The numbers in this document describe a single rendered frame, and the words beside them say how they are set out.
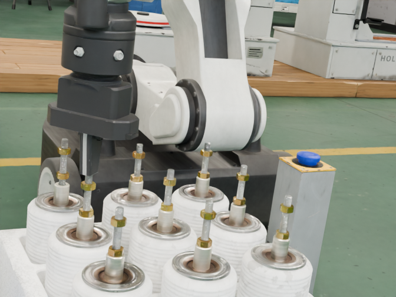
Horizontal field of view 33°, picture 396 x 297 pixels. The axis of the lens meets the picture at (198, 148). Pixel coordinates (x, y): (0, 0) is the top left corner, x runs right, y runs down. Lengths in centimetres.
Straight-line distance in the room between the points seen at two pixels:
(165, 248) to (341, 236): 85
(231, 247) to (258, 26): 242
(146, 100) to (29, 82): 134
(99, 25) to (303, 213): 52
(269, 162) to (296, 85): 184
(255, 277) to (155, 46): 221
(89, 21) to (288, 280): 41
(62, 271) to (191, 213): 27
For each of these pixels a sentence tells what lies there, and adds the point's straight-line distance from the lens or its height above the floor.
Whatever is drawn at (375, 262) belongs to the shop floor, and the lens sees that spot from 161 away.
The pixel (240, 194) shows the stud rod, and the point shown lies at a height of 30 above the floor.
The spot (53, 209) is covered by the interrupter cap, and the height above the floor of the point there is 25.
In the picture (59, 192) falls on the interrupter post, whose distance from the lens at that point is 101.
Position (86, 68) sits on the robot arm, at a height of 49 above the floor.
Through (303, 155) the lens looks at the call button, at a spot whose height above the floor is 33.
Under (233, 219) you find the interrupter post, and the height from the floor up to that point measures 26.
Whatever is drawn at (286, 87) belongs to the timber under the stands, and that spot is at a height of 5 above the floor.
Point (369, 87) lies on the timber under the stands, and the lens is 362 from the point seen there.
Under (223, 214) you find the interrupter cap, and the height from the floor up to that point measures 25.
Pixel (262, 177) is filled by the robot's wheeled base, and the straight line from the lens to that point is 150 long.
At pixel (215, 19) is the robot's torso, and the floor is 51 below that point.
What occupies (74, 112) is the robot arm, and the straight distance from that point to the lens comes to 85.
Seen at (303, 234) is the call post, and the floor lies 20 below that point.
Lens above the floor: 64
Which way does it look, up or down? 16 degrees down
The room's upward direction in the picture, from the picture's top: 7 degrees clockwise
